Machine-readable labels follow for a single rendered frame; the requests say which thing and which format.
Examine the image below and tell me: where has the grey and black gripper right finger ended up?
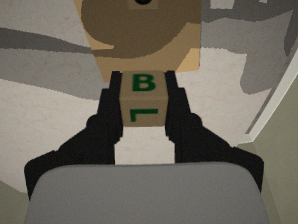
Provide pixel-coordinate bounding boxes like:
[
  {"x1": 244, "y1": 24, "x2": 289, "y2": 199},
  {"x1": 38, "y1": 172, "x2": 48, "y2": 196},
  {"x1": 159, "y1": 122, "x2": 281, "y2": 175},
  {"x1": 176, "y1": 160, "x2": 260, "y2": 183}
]
[{"x1": 164, "y1": 70, "x2": 264, "y2": 193}]

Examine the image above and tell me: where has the tan block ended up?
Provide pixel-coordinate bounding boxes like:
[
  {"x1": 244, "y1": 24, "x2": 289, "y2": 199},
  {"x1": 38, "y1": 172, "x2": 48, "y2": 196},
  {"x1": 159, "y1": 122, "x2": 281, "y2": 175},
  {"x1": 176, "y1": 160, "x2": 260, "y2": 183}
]
[
  {"x1": 119, "y1": 70, "x2": 168, "y2": 127},
  {"x1": 127, "y1": 0, "x2": 159, "y2": 11}
]

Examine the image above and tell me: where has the tan flat mat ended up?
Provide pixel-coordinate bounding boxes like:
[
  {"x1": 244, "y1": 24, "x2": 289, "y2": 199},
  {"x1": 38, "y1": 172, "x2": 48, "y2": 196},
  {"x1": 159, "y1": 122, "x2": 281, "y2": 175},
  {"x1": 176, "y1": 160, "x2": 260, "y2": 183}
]
[{"x1": 73, "y1": 0, "x2": 201, "y2": 83}]

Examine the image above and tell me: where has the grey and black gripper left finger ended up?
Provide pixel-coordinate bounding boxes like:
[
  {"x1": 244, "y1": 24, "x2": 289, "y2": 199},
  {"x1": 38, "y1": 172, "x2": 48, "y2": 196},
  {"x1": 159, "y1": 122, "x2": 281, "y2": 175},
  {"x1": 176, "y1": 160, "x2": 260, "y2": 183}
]
[{"x1": 24, "y1": 71, "x2": 123, "y2": 202}]

